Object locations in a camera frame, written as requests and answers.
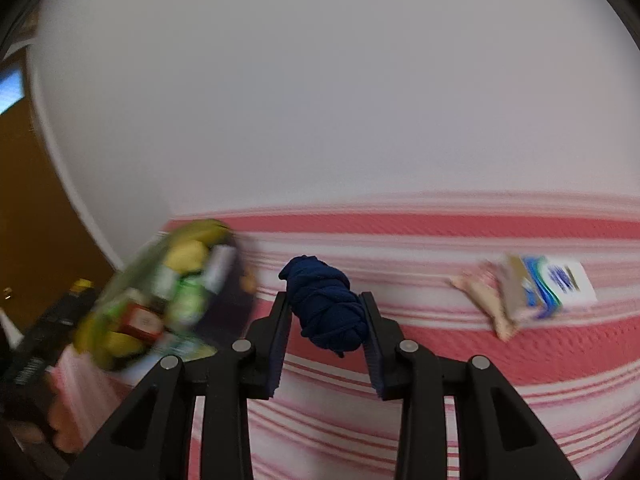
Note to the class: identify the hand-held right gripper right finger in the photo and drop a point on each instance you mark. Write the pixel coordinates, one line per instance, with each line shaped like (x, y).
(374, 360)

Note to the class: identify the red striped cloth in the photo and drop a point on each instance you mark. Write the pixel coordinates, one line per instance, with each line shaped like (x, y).
(450, 232)

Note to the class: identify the navy blue cloth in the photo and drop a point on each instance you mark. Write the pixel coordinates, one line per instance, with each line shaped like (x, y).
(325, 305)

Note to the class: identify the person's left hand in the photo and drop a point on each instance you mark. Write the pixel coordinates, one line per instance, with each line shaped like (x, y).
(67, 427)

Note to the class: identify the brown wooden door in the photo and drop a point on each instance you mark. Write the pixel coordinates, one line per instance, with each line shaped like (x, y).
(50, 210)

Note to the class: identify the large green tissue packet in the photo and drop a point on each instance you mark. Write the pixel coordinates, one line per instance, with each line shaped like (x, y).
(189, 302)

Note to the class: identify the blue and white tissue packet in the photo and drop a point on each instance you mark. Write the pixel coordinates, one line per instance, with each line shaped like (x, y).
(560, 280)

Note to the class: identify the round metal basin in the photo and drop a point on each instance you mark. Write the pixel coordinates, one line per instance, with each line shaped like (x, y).
(227, 320)

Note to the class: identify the red snack packet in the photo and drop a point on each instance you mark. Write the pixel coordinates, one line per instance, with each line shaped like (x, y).
(142, 321)

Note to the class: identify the pink beige snack packet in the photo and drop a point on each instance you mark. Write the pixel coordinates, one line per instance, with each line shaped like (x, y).
(492, 305)

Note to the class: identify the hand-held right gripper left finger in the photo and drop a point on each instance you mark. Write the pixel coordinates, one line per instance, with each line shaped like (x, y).
(277, 360)

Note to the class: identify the transom window above door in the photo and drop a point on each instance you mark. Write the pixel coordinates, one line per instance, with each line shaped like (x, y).
(10, 90)

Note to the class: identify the yellow snack packet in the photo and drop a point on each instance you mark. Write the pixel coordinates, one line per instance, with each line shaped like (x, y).
(112, 345)

